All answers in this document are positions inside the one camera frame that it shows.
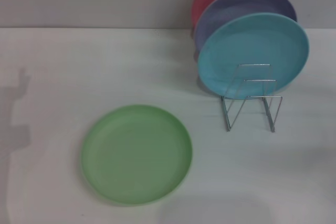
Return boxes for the green plastic plate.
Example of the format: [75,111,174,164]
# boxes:
[81,104,193,207]

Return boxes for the turquoise plastic plate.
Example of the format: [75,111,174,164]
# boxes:
[197,13,310,101]

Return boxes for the purple plastic plate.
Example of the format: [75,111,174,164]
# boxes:
[194,0,299,51]

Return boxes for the silver wire plate rack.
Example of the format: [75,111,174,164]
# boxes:
[221,63,284,133]

